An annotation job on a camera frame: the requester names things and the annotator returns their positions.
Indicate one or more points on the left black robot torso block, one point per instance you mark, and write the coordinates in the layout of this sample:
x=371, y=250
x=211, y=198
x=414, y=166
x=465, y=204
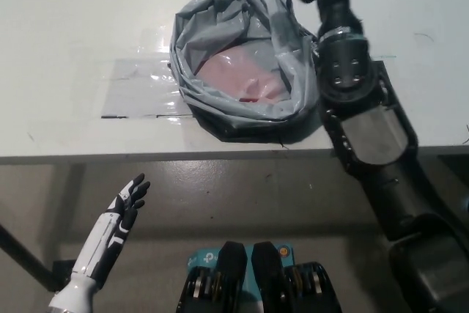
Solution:
x=205, y=287

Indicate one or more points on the black thread scrap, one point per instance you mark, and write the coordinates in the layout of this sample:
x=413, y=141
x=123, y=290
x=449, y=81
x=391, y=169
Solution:
x=283, y=143

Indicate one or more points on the pink plastic sheet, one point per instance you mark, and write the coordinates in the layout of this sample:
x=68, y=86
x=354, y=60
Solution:
x=234, y=73

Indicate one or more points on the black robot torso block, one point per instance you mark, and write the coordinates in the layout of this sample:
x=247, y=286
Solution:
x=311, y=287
x=205, y=287

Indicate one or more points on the black table leg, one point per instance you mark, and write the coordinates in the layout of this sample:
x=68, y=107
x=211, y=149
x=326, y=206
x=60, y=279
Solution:
x=25, y=254

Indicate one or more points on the grey sheet under clear tape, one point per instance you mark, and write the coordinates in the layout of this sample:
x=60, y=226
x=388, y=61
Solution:
x=139, y=89

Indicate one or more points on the grey plastic bag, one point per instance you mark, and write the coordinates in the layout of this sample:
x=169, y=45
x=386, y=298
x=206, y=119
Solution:
x=220, y=20

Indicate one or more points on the right black robot torso block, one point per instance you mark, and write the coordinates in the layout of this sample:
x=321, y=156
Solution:
x=311, y=287

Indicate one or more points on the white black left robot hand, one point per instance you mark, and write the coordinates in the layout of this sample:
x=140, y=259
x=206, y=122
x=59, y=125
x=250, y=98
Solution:
x=99, y=243

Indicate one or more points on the small red item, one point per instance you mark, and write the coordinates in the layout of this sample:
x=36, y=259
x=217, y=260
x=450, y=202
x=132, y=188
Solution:
x=247, y=100

